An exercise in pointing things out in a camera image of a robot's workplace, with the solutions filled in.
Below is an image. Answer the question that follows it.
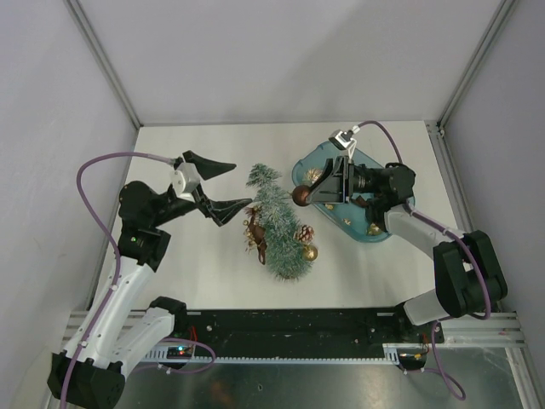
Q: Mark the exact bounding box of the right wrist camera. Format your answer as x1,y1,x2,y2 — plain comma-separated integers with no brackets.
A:
329,125,360,161

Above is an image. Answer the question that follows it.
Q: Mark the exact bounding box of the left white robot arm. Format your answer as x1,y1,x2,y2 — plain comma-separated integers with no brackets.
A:
48,151,251,408

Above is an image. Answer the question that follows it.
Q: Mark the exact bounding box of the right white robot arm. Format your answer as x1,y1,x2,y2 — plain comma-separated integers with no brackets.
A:
291,152,508,342

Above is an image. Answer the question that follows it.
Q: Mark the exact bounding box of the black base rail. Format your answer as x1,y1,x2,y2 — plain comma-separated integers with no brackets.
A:
173,308,445,358

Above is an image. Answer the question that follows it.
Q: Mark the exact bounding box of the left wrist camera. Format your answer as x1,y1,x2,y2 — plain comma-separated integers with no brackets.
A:
170,162,201,200

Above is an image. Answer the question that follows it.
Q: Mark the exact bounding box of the pine cone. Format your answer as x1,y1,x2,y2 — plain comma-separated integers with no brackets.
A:
294,224,314,244

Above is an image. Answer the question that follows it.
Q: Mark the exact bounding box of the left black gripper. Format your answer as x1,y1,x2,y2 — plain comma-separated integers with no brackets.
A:
151,152,251,228

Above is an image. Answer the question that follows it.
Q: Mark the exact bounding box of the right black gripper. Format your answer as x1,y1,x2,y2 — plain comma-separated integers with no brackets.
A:
300,156,382,205

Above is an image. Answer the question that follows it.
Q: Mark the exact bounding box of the small gold glitter bauble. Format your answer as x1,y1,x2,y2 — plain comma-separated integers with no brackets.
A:
302,244,318,262

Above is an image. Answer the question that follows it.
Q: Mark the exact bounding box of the brown bauble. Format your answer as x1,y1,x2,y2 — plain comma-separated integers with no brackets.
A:
291,185,310,207

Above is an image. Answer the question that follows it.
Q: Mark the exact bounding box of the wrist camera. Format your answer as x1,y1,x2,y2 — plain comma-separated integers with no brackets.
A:
170,162,201,200
329,125,360,161

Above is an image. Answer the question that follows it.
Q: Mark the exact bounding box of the gold glitter bauble right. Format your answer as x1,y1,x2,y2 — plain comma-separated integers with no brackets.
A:
367,223,382,236

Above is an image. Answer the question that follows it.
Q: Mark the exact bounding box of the grey cable duct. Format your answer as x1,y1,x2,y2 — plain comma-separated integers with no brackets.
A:
141,343,427,366

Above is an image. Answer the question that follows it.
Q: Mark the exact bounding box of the small frosted christmas tree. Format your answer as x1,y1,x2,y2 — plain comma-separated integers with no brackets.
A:
246,164,316,281

